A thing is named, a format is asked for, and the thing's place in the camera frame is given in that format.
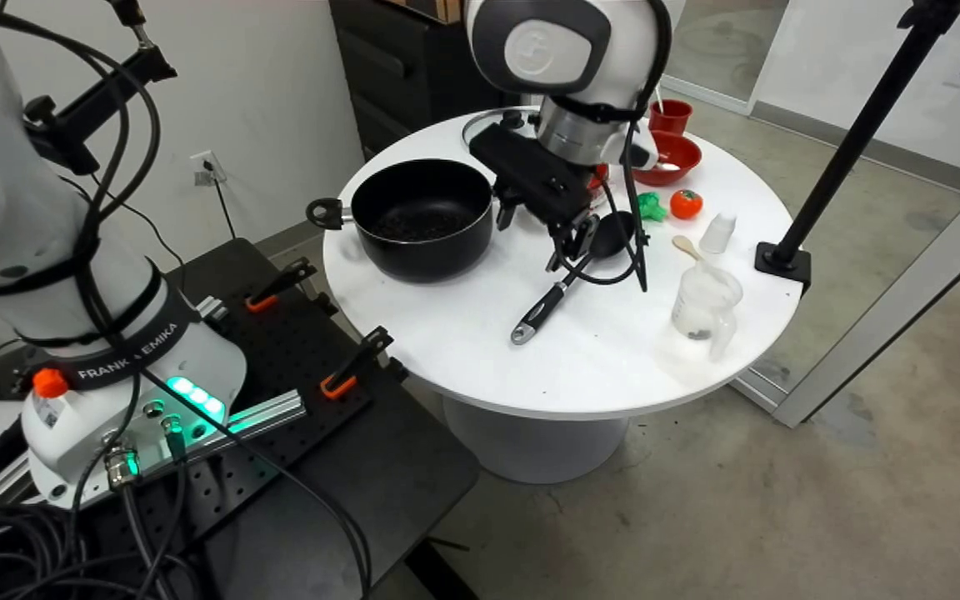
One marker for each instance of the clear plastic measuring cup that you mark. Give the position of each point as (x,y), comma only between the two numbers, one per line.
(703,303)

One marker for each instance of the red cup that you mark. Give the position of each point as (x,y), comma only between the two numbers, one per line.
(672,119)

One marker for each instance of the small wooden spoon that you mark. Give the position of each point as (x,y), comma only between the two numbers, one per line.
(687,249)

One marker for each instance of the black cooking pot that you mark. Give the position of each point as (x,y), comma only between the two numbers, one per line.
(423,238)

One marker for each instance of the black tripod pole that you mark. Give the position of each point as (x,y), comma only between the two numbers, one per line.
(859,135)

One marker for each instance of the black perforated breadboard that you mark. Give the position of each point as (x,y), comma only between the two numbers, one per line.
(281,344)

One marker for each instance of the black cooking spoon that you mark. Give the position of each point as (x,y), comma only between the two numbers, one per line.
(549,303)

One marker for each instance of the aluminium partition frame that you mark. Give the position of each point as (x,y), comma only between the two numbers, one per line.
(901,303)

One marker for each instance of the black clamp orange tip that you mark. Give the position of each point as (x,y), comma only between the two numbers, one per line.
(277,287)
(356,366)

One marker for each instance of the small white plastic bottle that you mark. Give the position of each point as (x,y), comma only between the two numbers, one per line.
(719,234)

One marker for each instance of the black cabinet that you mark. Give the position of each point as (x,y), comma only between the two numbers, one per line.
(402,69)

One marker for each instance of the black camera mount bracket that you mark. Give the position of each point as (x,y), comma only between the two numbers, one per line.
(92,113)

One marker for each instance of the orange toy tomato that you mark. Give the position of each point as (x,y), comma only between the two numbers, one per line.
(687,206)

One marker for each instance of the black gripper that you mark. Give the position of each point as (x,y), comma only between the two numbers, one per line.
(536,179)

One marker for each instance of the white wall outlet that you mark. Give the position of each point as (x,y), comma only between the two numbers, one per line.
(203,168)

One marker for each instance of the white table pedestal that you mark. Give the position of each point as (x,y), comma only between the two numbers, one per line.
(536,445)

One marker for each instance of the orange round button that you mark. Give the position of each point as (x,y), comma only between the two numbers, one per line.
(51,383)

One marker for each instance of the green toy vegetable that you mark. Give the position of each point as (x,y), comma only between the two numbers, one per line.
(650,209)

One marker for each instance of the aluminium profile rail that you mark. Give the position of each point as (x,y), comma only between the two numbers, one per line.
(257,419)
(211,309)

